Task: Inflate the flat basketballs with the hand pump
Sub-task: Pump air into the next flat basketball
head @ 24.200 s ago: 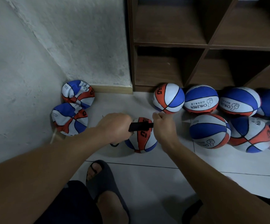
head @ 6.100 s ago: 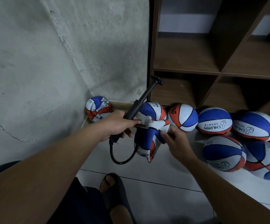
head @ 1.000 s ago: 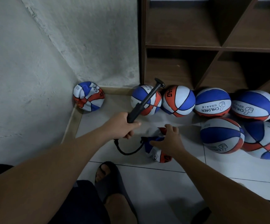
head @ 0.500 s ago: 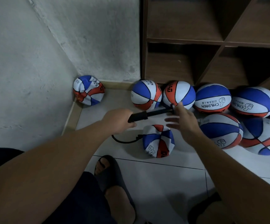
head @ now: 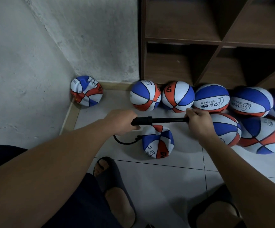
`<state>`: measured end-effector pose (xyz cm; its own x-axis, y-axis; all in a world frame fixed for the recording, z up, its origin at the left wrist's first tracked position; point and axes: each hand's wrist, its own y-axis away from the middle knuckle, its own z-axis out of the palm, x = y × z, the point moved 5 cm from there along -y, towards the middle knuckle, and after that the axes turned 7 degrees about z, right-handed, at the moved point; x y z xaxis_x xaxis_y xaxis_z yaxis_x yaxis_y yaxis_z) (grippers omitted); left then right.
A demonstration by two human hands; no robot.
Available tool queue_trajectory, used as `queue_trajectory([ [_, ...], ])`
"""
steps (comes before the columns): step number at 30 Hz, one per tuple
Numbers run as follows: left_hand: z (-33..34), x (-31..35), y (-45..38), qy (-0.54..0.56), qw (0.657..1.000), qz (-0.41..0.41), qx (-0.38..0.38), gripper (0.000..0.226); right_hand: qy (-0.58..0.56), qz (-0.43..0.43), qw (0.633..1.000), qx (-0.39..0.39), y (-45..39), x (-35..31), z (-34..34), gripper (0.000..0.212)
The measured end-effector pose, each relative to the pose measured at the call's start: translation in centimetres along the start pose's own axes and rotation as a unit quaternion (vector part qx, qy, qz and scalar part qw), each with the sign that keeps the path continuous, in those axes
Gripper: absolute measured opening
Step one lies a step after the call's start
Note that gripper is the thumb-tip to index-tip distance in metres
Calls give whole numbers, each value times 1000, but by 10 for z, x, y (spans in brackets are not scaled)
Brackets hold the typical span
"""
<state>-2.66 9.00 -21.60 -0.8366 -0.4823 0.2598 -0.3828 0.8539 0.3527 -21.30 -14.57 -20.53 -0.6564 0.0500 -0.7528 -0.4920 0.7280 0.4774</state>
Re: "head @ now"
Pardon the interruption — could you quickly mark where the brown wooden cubby shelf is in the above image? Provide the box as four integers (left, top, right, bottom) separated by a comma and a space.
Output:
138, 0, 275, 91

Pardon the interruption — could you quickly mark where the person's right hand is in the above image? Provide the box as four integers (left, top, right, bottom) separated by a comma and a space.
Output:
185, 108, 219, 143

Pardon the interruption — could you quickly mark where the person's left foot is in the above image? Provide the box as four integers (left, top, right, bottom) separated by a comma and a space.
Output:
95, 160, 136, 228

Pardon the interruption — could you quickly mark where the black sandal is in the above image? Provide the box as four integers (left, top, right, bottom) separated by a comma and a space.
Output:
93, 156, 138, 228
187, 184, 245, 228

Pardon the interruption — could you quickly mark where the person's left hand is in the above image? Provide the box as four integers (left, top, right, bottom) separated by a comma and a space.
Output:
102, 109, 140, 137

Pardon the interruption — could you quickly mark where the black hand pump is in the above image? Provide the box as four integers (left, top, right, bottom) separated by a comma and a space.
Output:
113, 116, 190, 145

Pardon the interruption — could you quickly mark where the beige baseboard strip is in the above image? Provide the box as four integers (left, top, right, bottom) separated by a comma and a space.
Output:
59, 99, 81, 136
100, 81, 136, 92

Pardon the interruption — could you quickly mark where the person's right forearm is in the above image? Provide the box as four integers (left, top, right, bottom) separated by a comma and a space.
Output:
201, 133, 275, 228

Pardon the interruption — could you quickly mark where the person's left forearm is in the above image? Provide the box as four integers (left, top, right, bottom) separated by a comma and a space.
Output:
0, 123, 114, 228

